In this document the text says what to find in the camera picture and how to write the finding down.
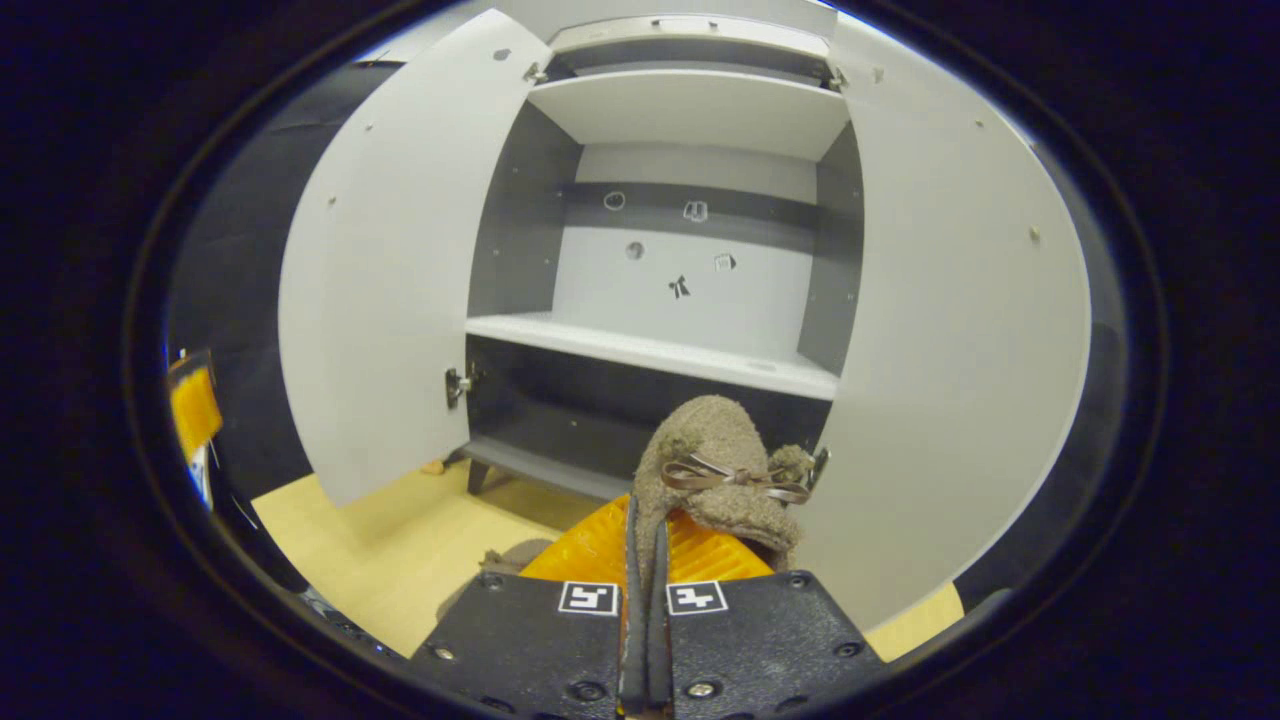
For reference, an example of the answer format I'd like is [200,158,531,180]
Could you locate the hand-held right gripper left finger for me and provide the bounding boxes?
[410,495,646,720]

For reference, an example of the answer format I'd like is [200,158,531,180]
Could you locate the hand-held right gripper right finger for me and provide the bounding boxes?
[645,505,886,720]

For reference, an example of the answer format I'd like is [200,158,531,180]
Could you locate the white shoe cabinet door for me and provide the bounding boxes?
[795,15,1093,633]
[278,8,554,508]

